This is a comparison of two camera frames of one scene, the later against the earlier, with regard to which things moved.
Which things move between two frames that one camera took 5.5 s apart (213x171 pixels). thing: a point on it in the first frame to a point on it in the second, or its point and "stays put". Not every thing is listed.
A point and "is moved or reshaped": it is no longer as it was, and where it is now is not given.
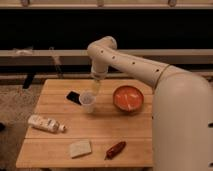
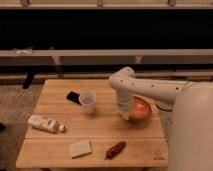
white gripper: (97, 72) to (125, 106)
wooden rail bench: (81, 57) stays put
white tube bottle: (44, 123) stays put
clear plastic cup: (87, 100) stays put
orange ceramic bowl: (128, 98) is moved or reshaped
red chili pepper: (114, 150) stays put
